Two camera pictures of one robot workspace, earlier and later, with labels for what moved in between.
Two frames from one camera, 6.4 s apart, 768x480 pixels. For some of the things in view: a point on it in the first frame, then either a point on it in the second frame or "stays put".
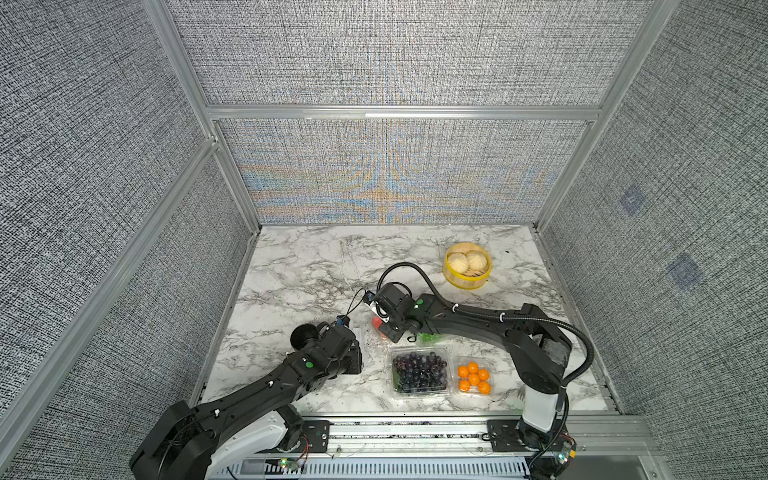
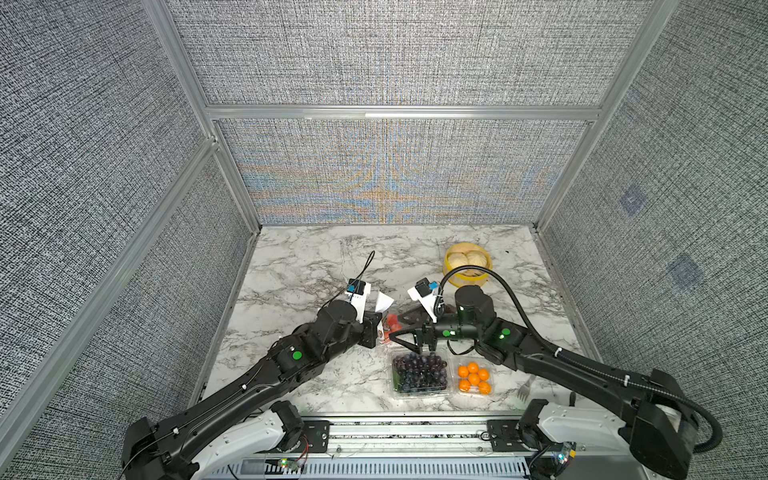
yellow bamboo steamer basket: (472, 279) stays put
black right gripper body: (393, 328) to (430, 335)
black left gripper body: (353, 361) to (367, 338)
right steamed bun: (476, 259) stays put
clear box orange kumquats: (473, 376) stays put
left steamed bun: (458, 262) stays put
